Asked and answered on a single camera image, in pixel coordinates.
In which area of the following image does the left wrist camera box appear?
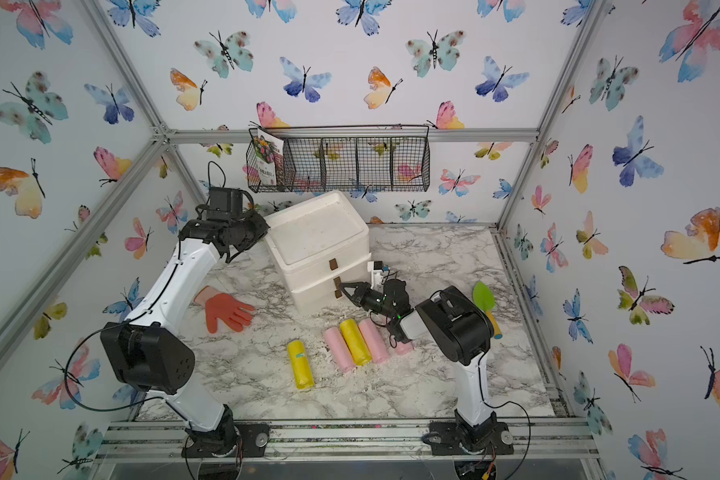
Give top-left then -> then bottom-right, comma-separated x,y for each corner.
205,187 -> 243,222

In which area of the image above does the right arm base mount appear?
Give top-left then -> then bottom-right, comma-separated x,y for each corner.
421,414 -> 514,457

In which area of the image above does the red work glove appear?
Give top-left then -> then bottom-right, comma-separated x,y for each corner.
193,286 -> 256,334

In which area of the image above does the yellow trash bag roll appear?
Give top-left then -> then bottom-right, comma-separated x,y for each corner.
339,319 -> 372,366
287,340 -> 315,390

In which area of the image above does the white drawer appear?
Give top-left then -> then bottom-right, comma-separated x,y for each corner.
291,261 -> 370,312
276,236 -> 370,291

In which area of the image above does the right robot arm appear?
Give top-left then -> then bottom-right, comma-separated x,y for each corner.
339,279 -> 494,428

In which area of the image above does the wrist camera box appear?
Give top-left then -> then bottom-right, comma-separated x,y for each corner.
205,187 -> 243,222
367,261 -> 391,292

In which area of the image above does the white three-drawer cabinet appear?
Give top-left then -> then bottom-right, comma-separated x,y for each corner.
264,190 -> 370,315

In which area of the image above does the white top drawer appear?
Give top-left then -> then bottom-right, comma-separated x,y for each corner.
276,236 -> 370,291

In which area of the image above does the pink trash bag roll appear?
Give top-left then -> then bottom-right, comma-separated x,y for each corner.
359,318 -> 390,364
323,326 -> 356,374
393,341 -> 414,356

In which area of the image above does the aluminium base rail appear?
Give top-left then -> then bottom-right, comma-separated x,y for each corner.
95,417 -> 600,464

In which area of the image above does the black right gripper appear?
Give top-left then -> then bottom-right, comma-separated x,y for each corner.
337,282 -> 396,323

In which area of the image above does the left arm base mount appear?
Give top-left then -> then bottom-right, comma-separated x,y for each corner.
181,405 -> 270,460

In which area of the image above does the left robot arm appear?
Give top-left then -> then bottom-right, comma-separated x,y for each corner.
100,211 -> 269,433

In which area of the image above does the black wire wall basket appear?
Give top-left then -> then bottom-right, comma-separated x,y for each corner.
243,124 -> 431,193

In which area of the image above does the seed packet in basket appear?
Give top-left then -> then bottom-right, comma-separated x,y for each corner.
253,129 -> 285,186

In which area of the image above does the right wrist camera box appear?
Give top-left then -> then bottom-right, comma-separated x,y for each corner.
367,261 -> 391,292

